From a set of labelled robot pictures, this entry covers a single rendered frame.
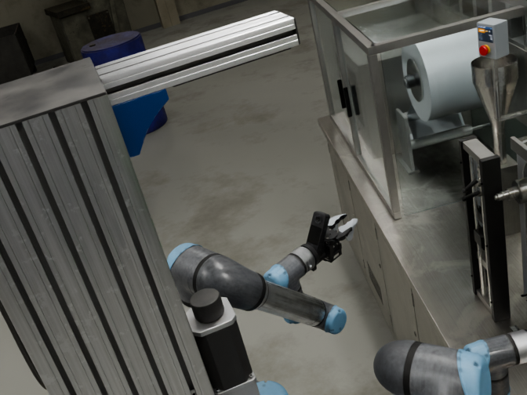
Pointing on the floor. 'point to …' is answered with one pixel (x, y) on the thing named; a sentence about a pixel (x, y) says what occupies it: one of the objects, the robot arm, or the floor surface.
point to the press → (86, 23)
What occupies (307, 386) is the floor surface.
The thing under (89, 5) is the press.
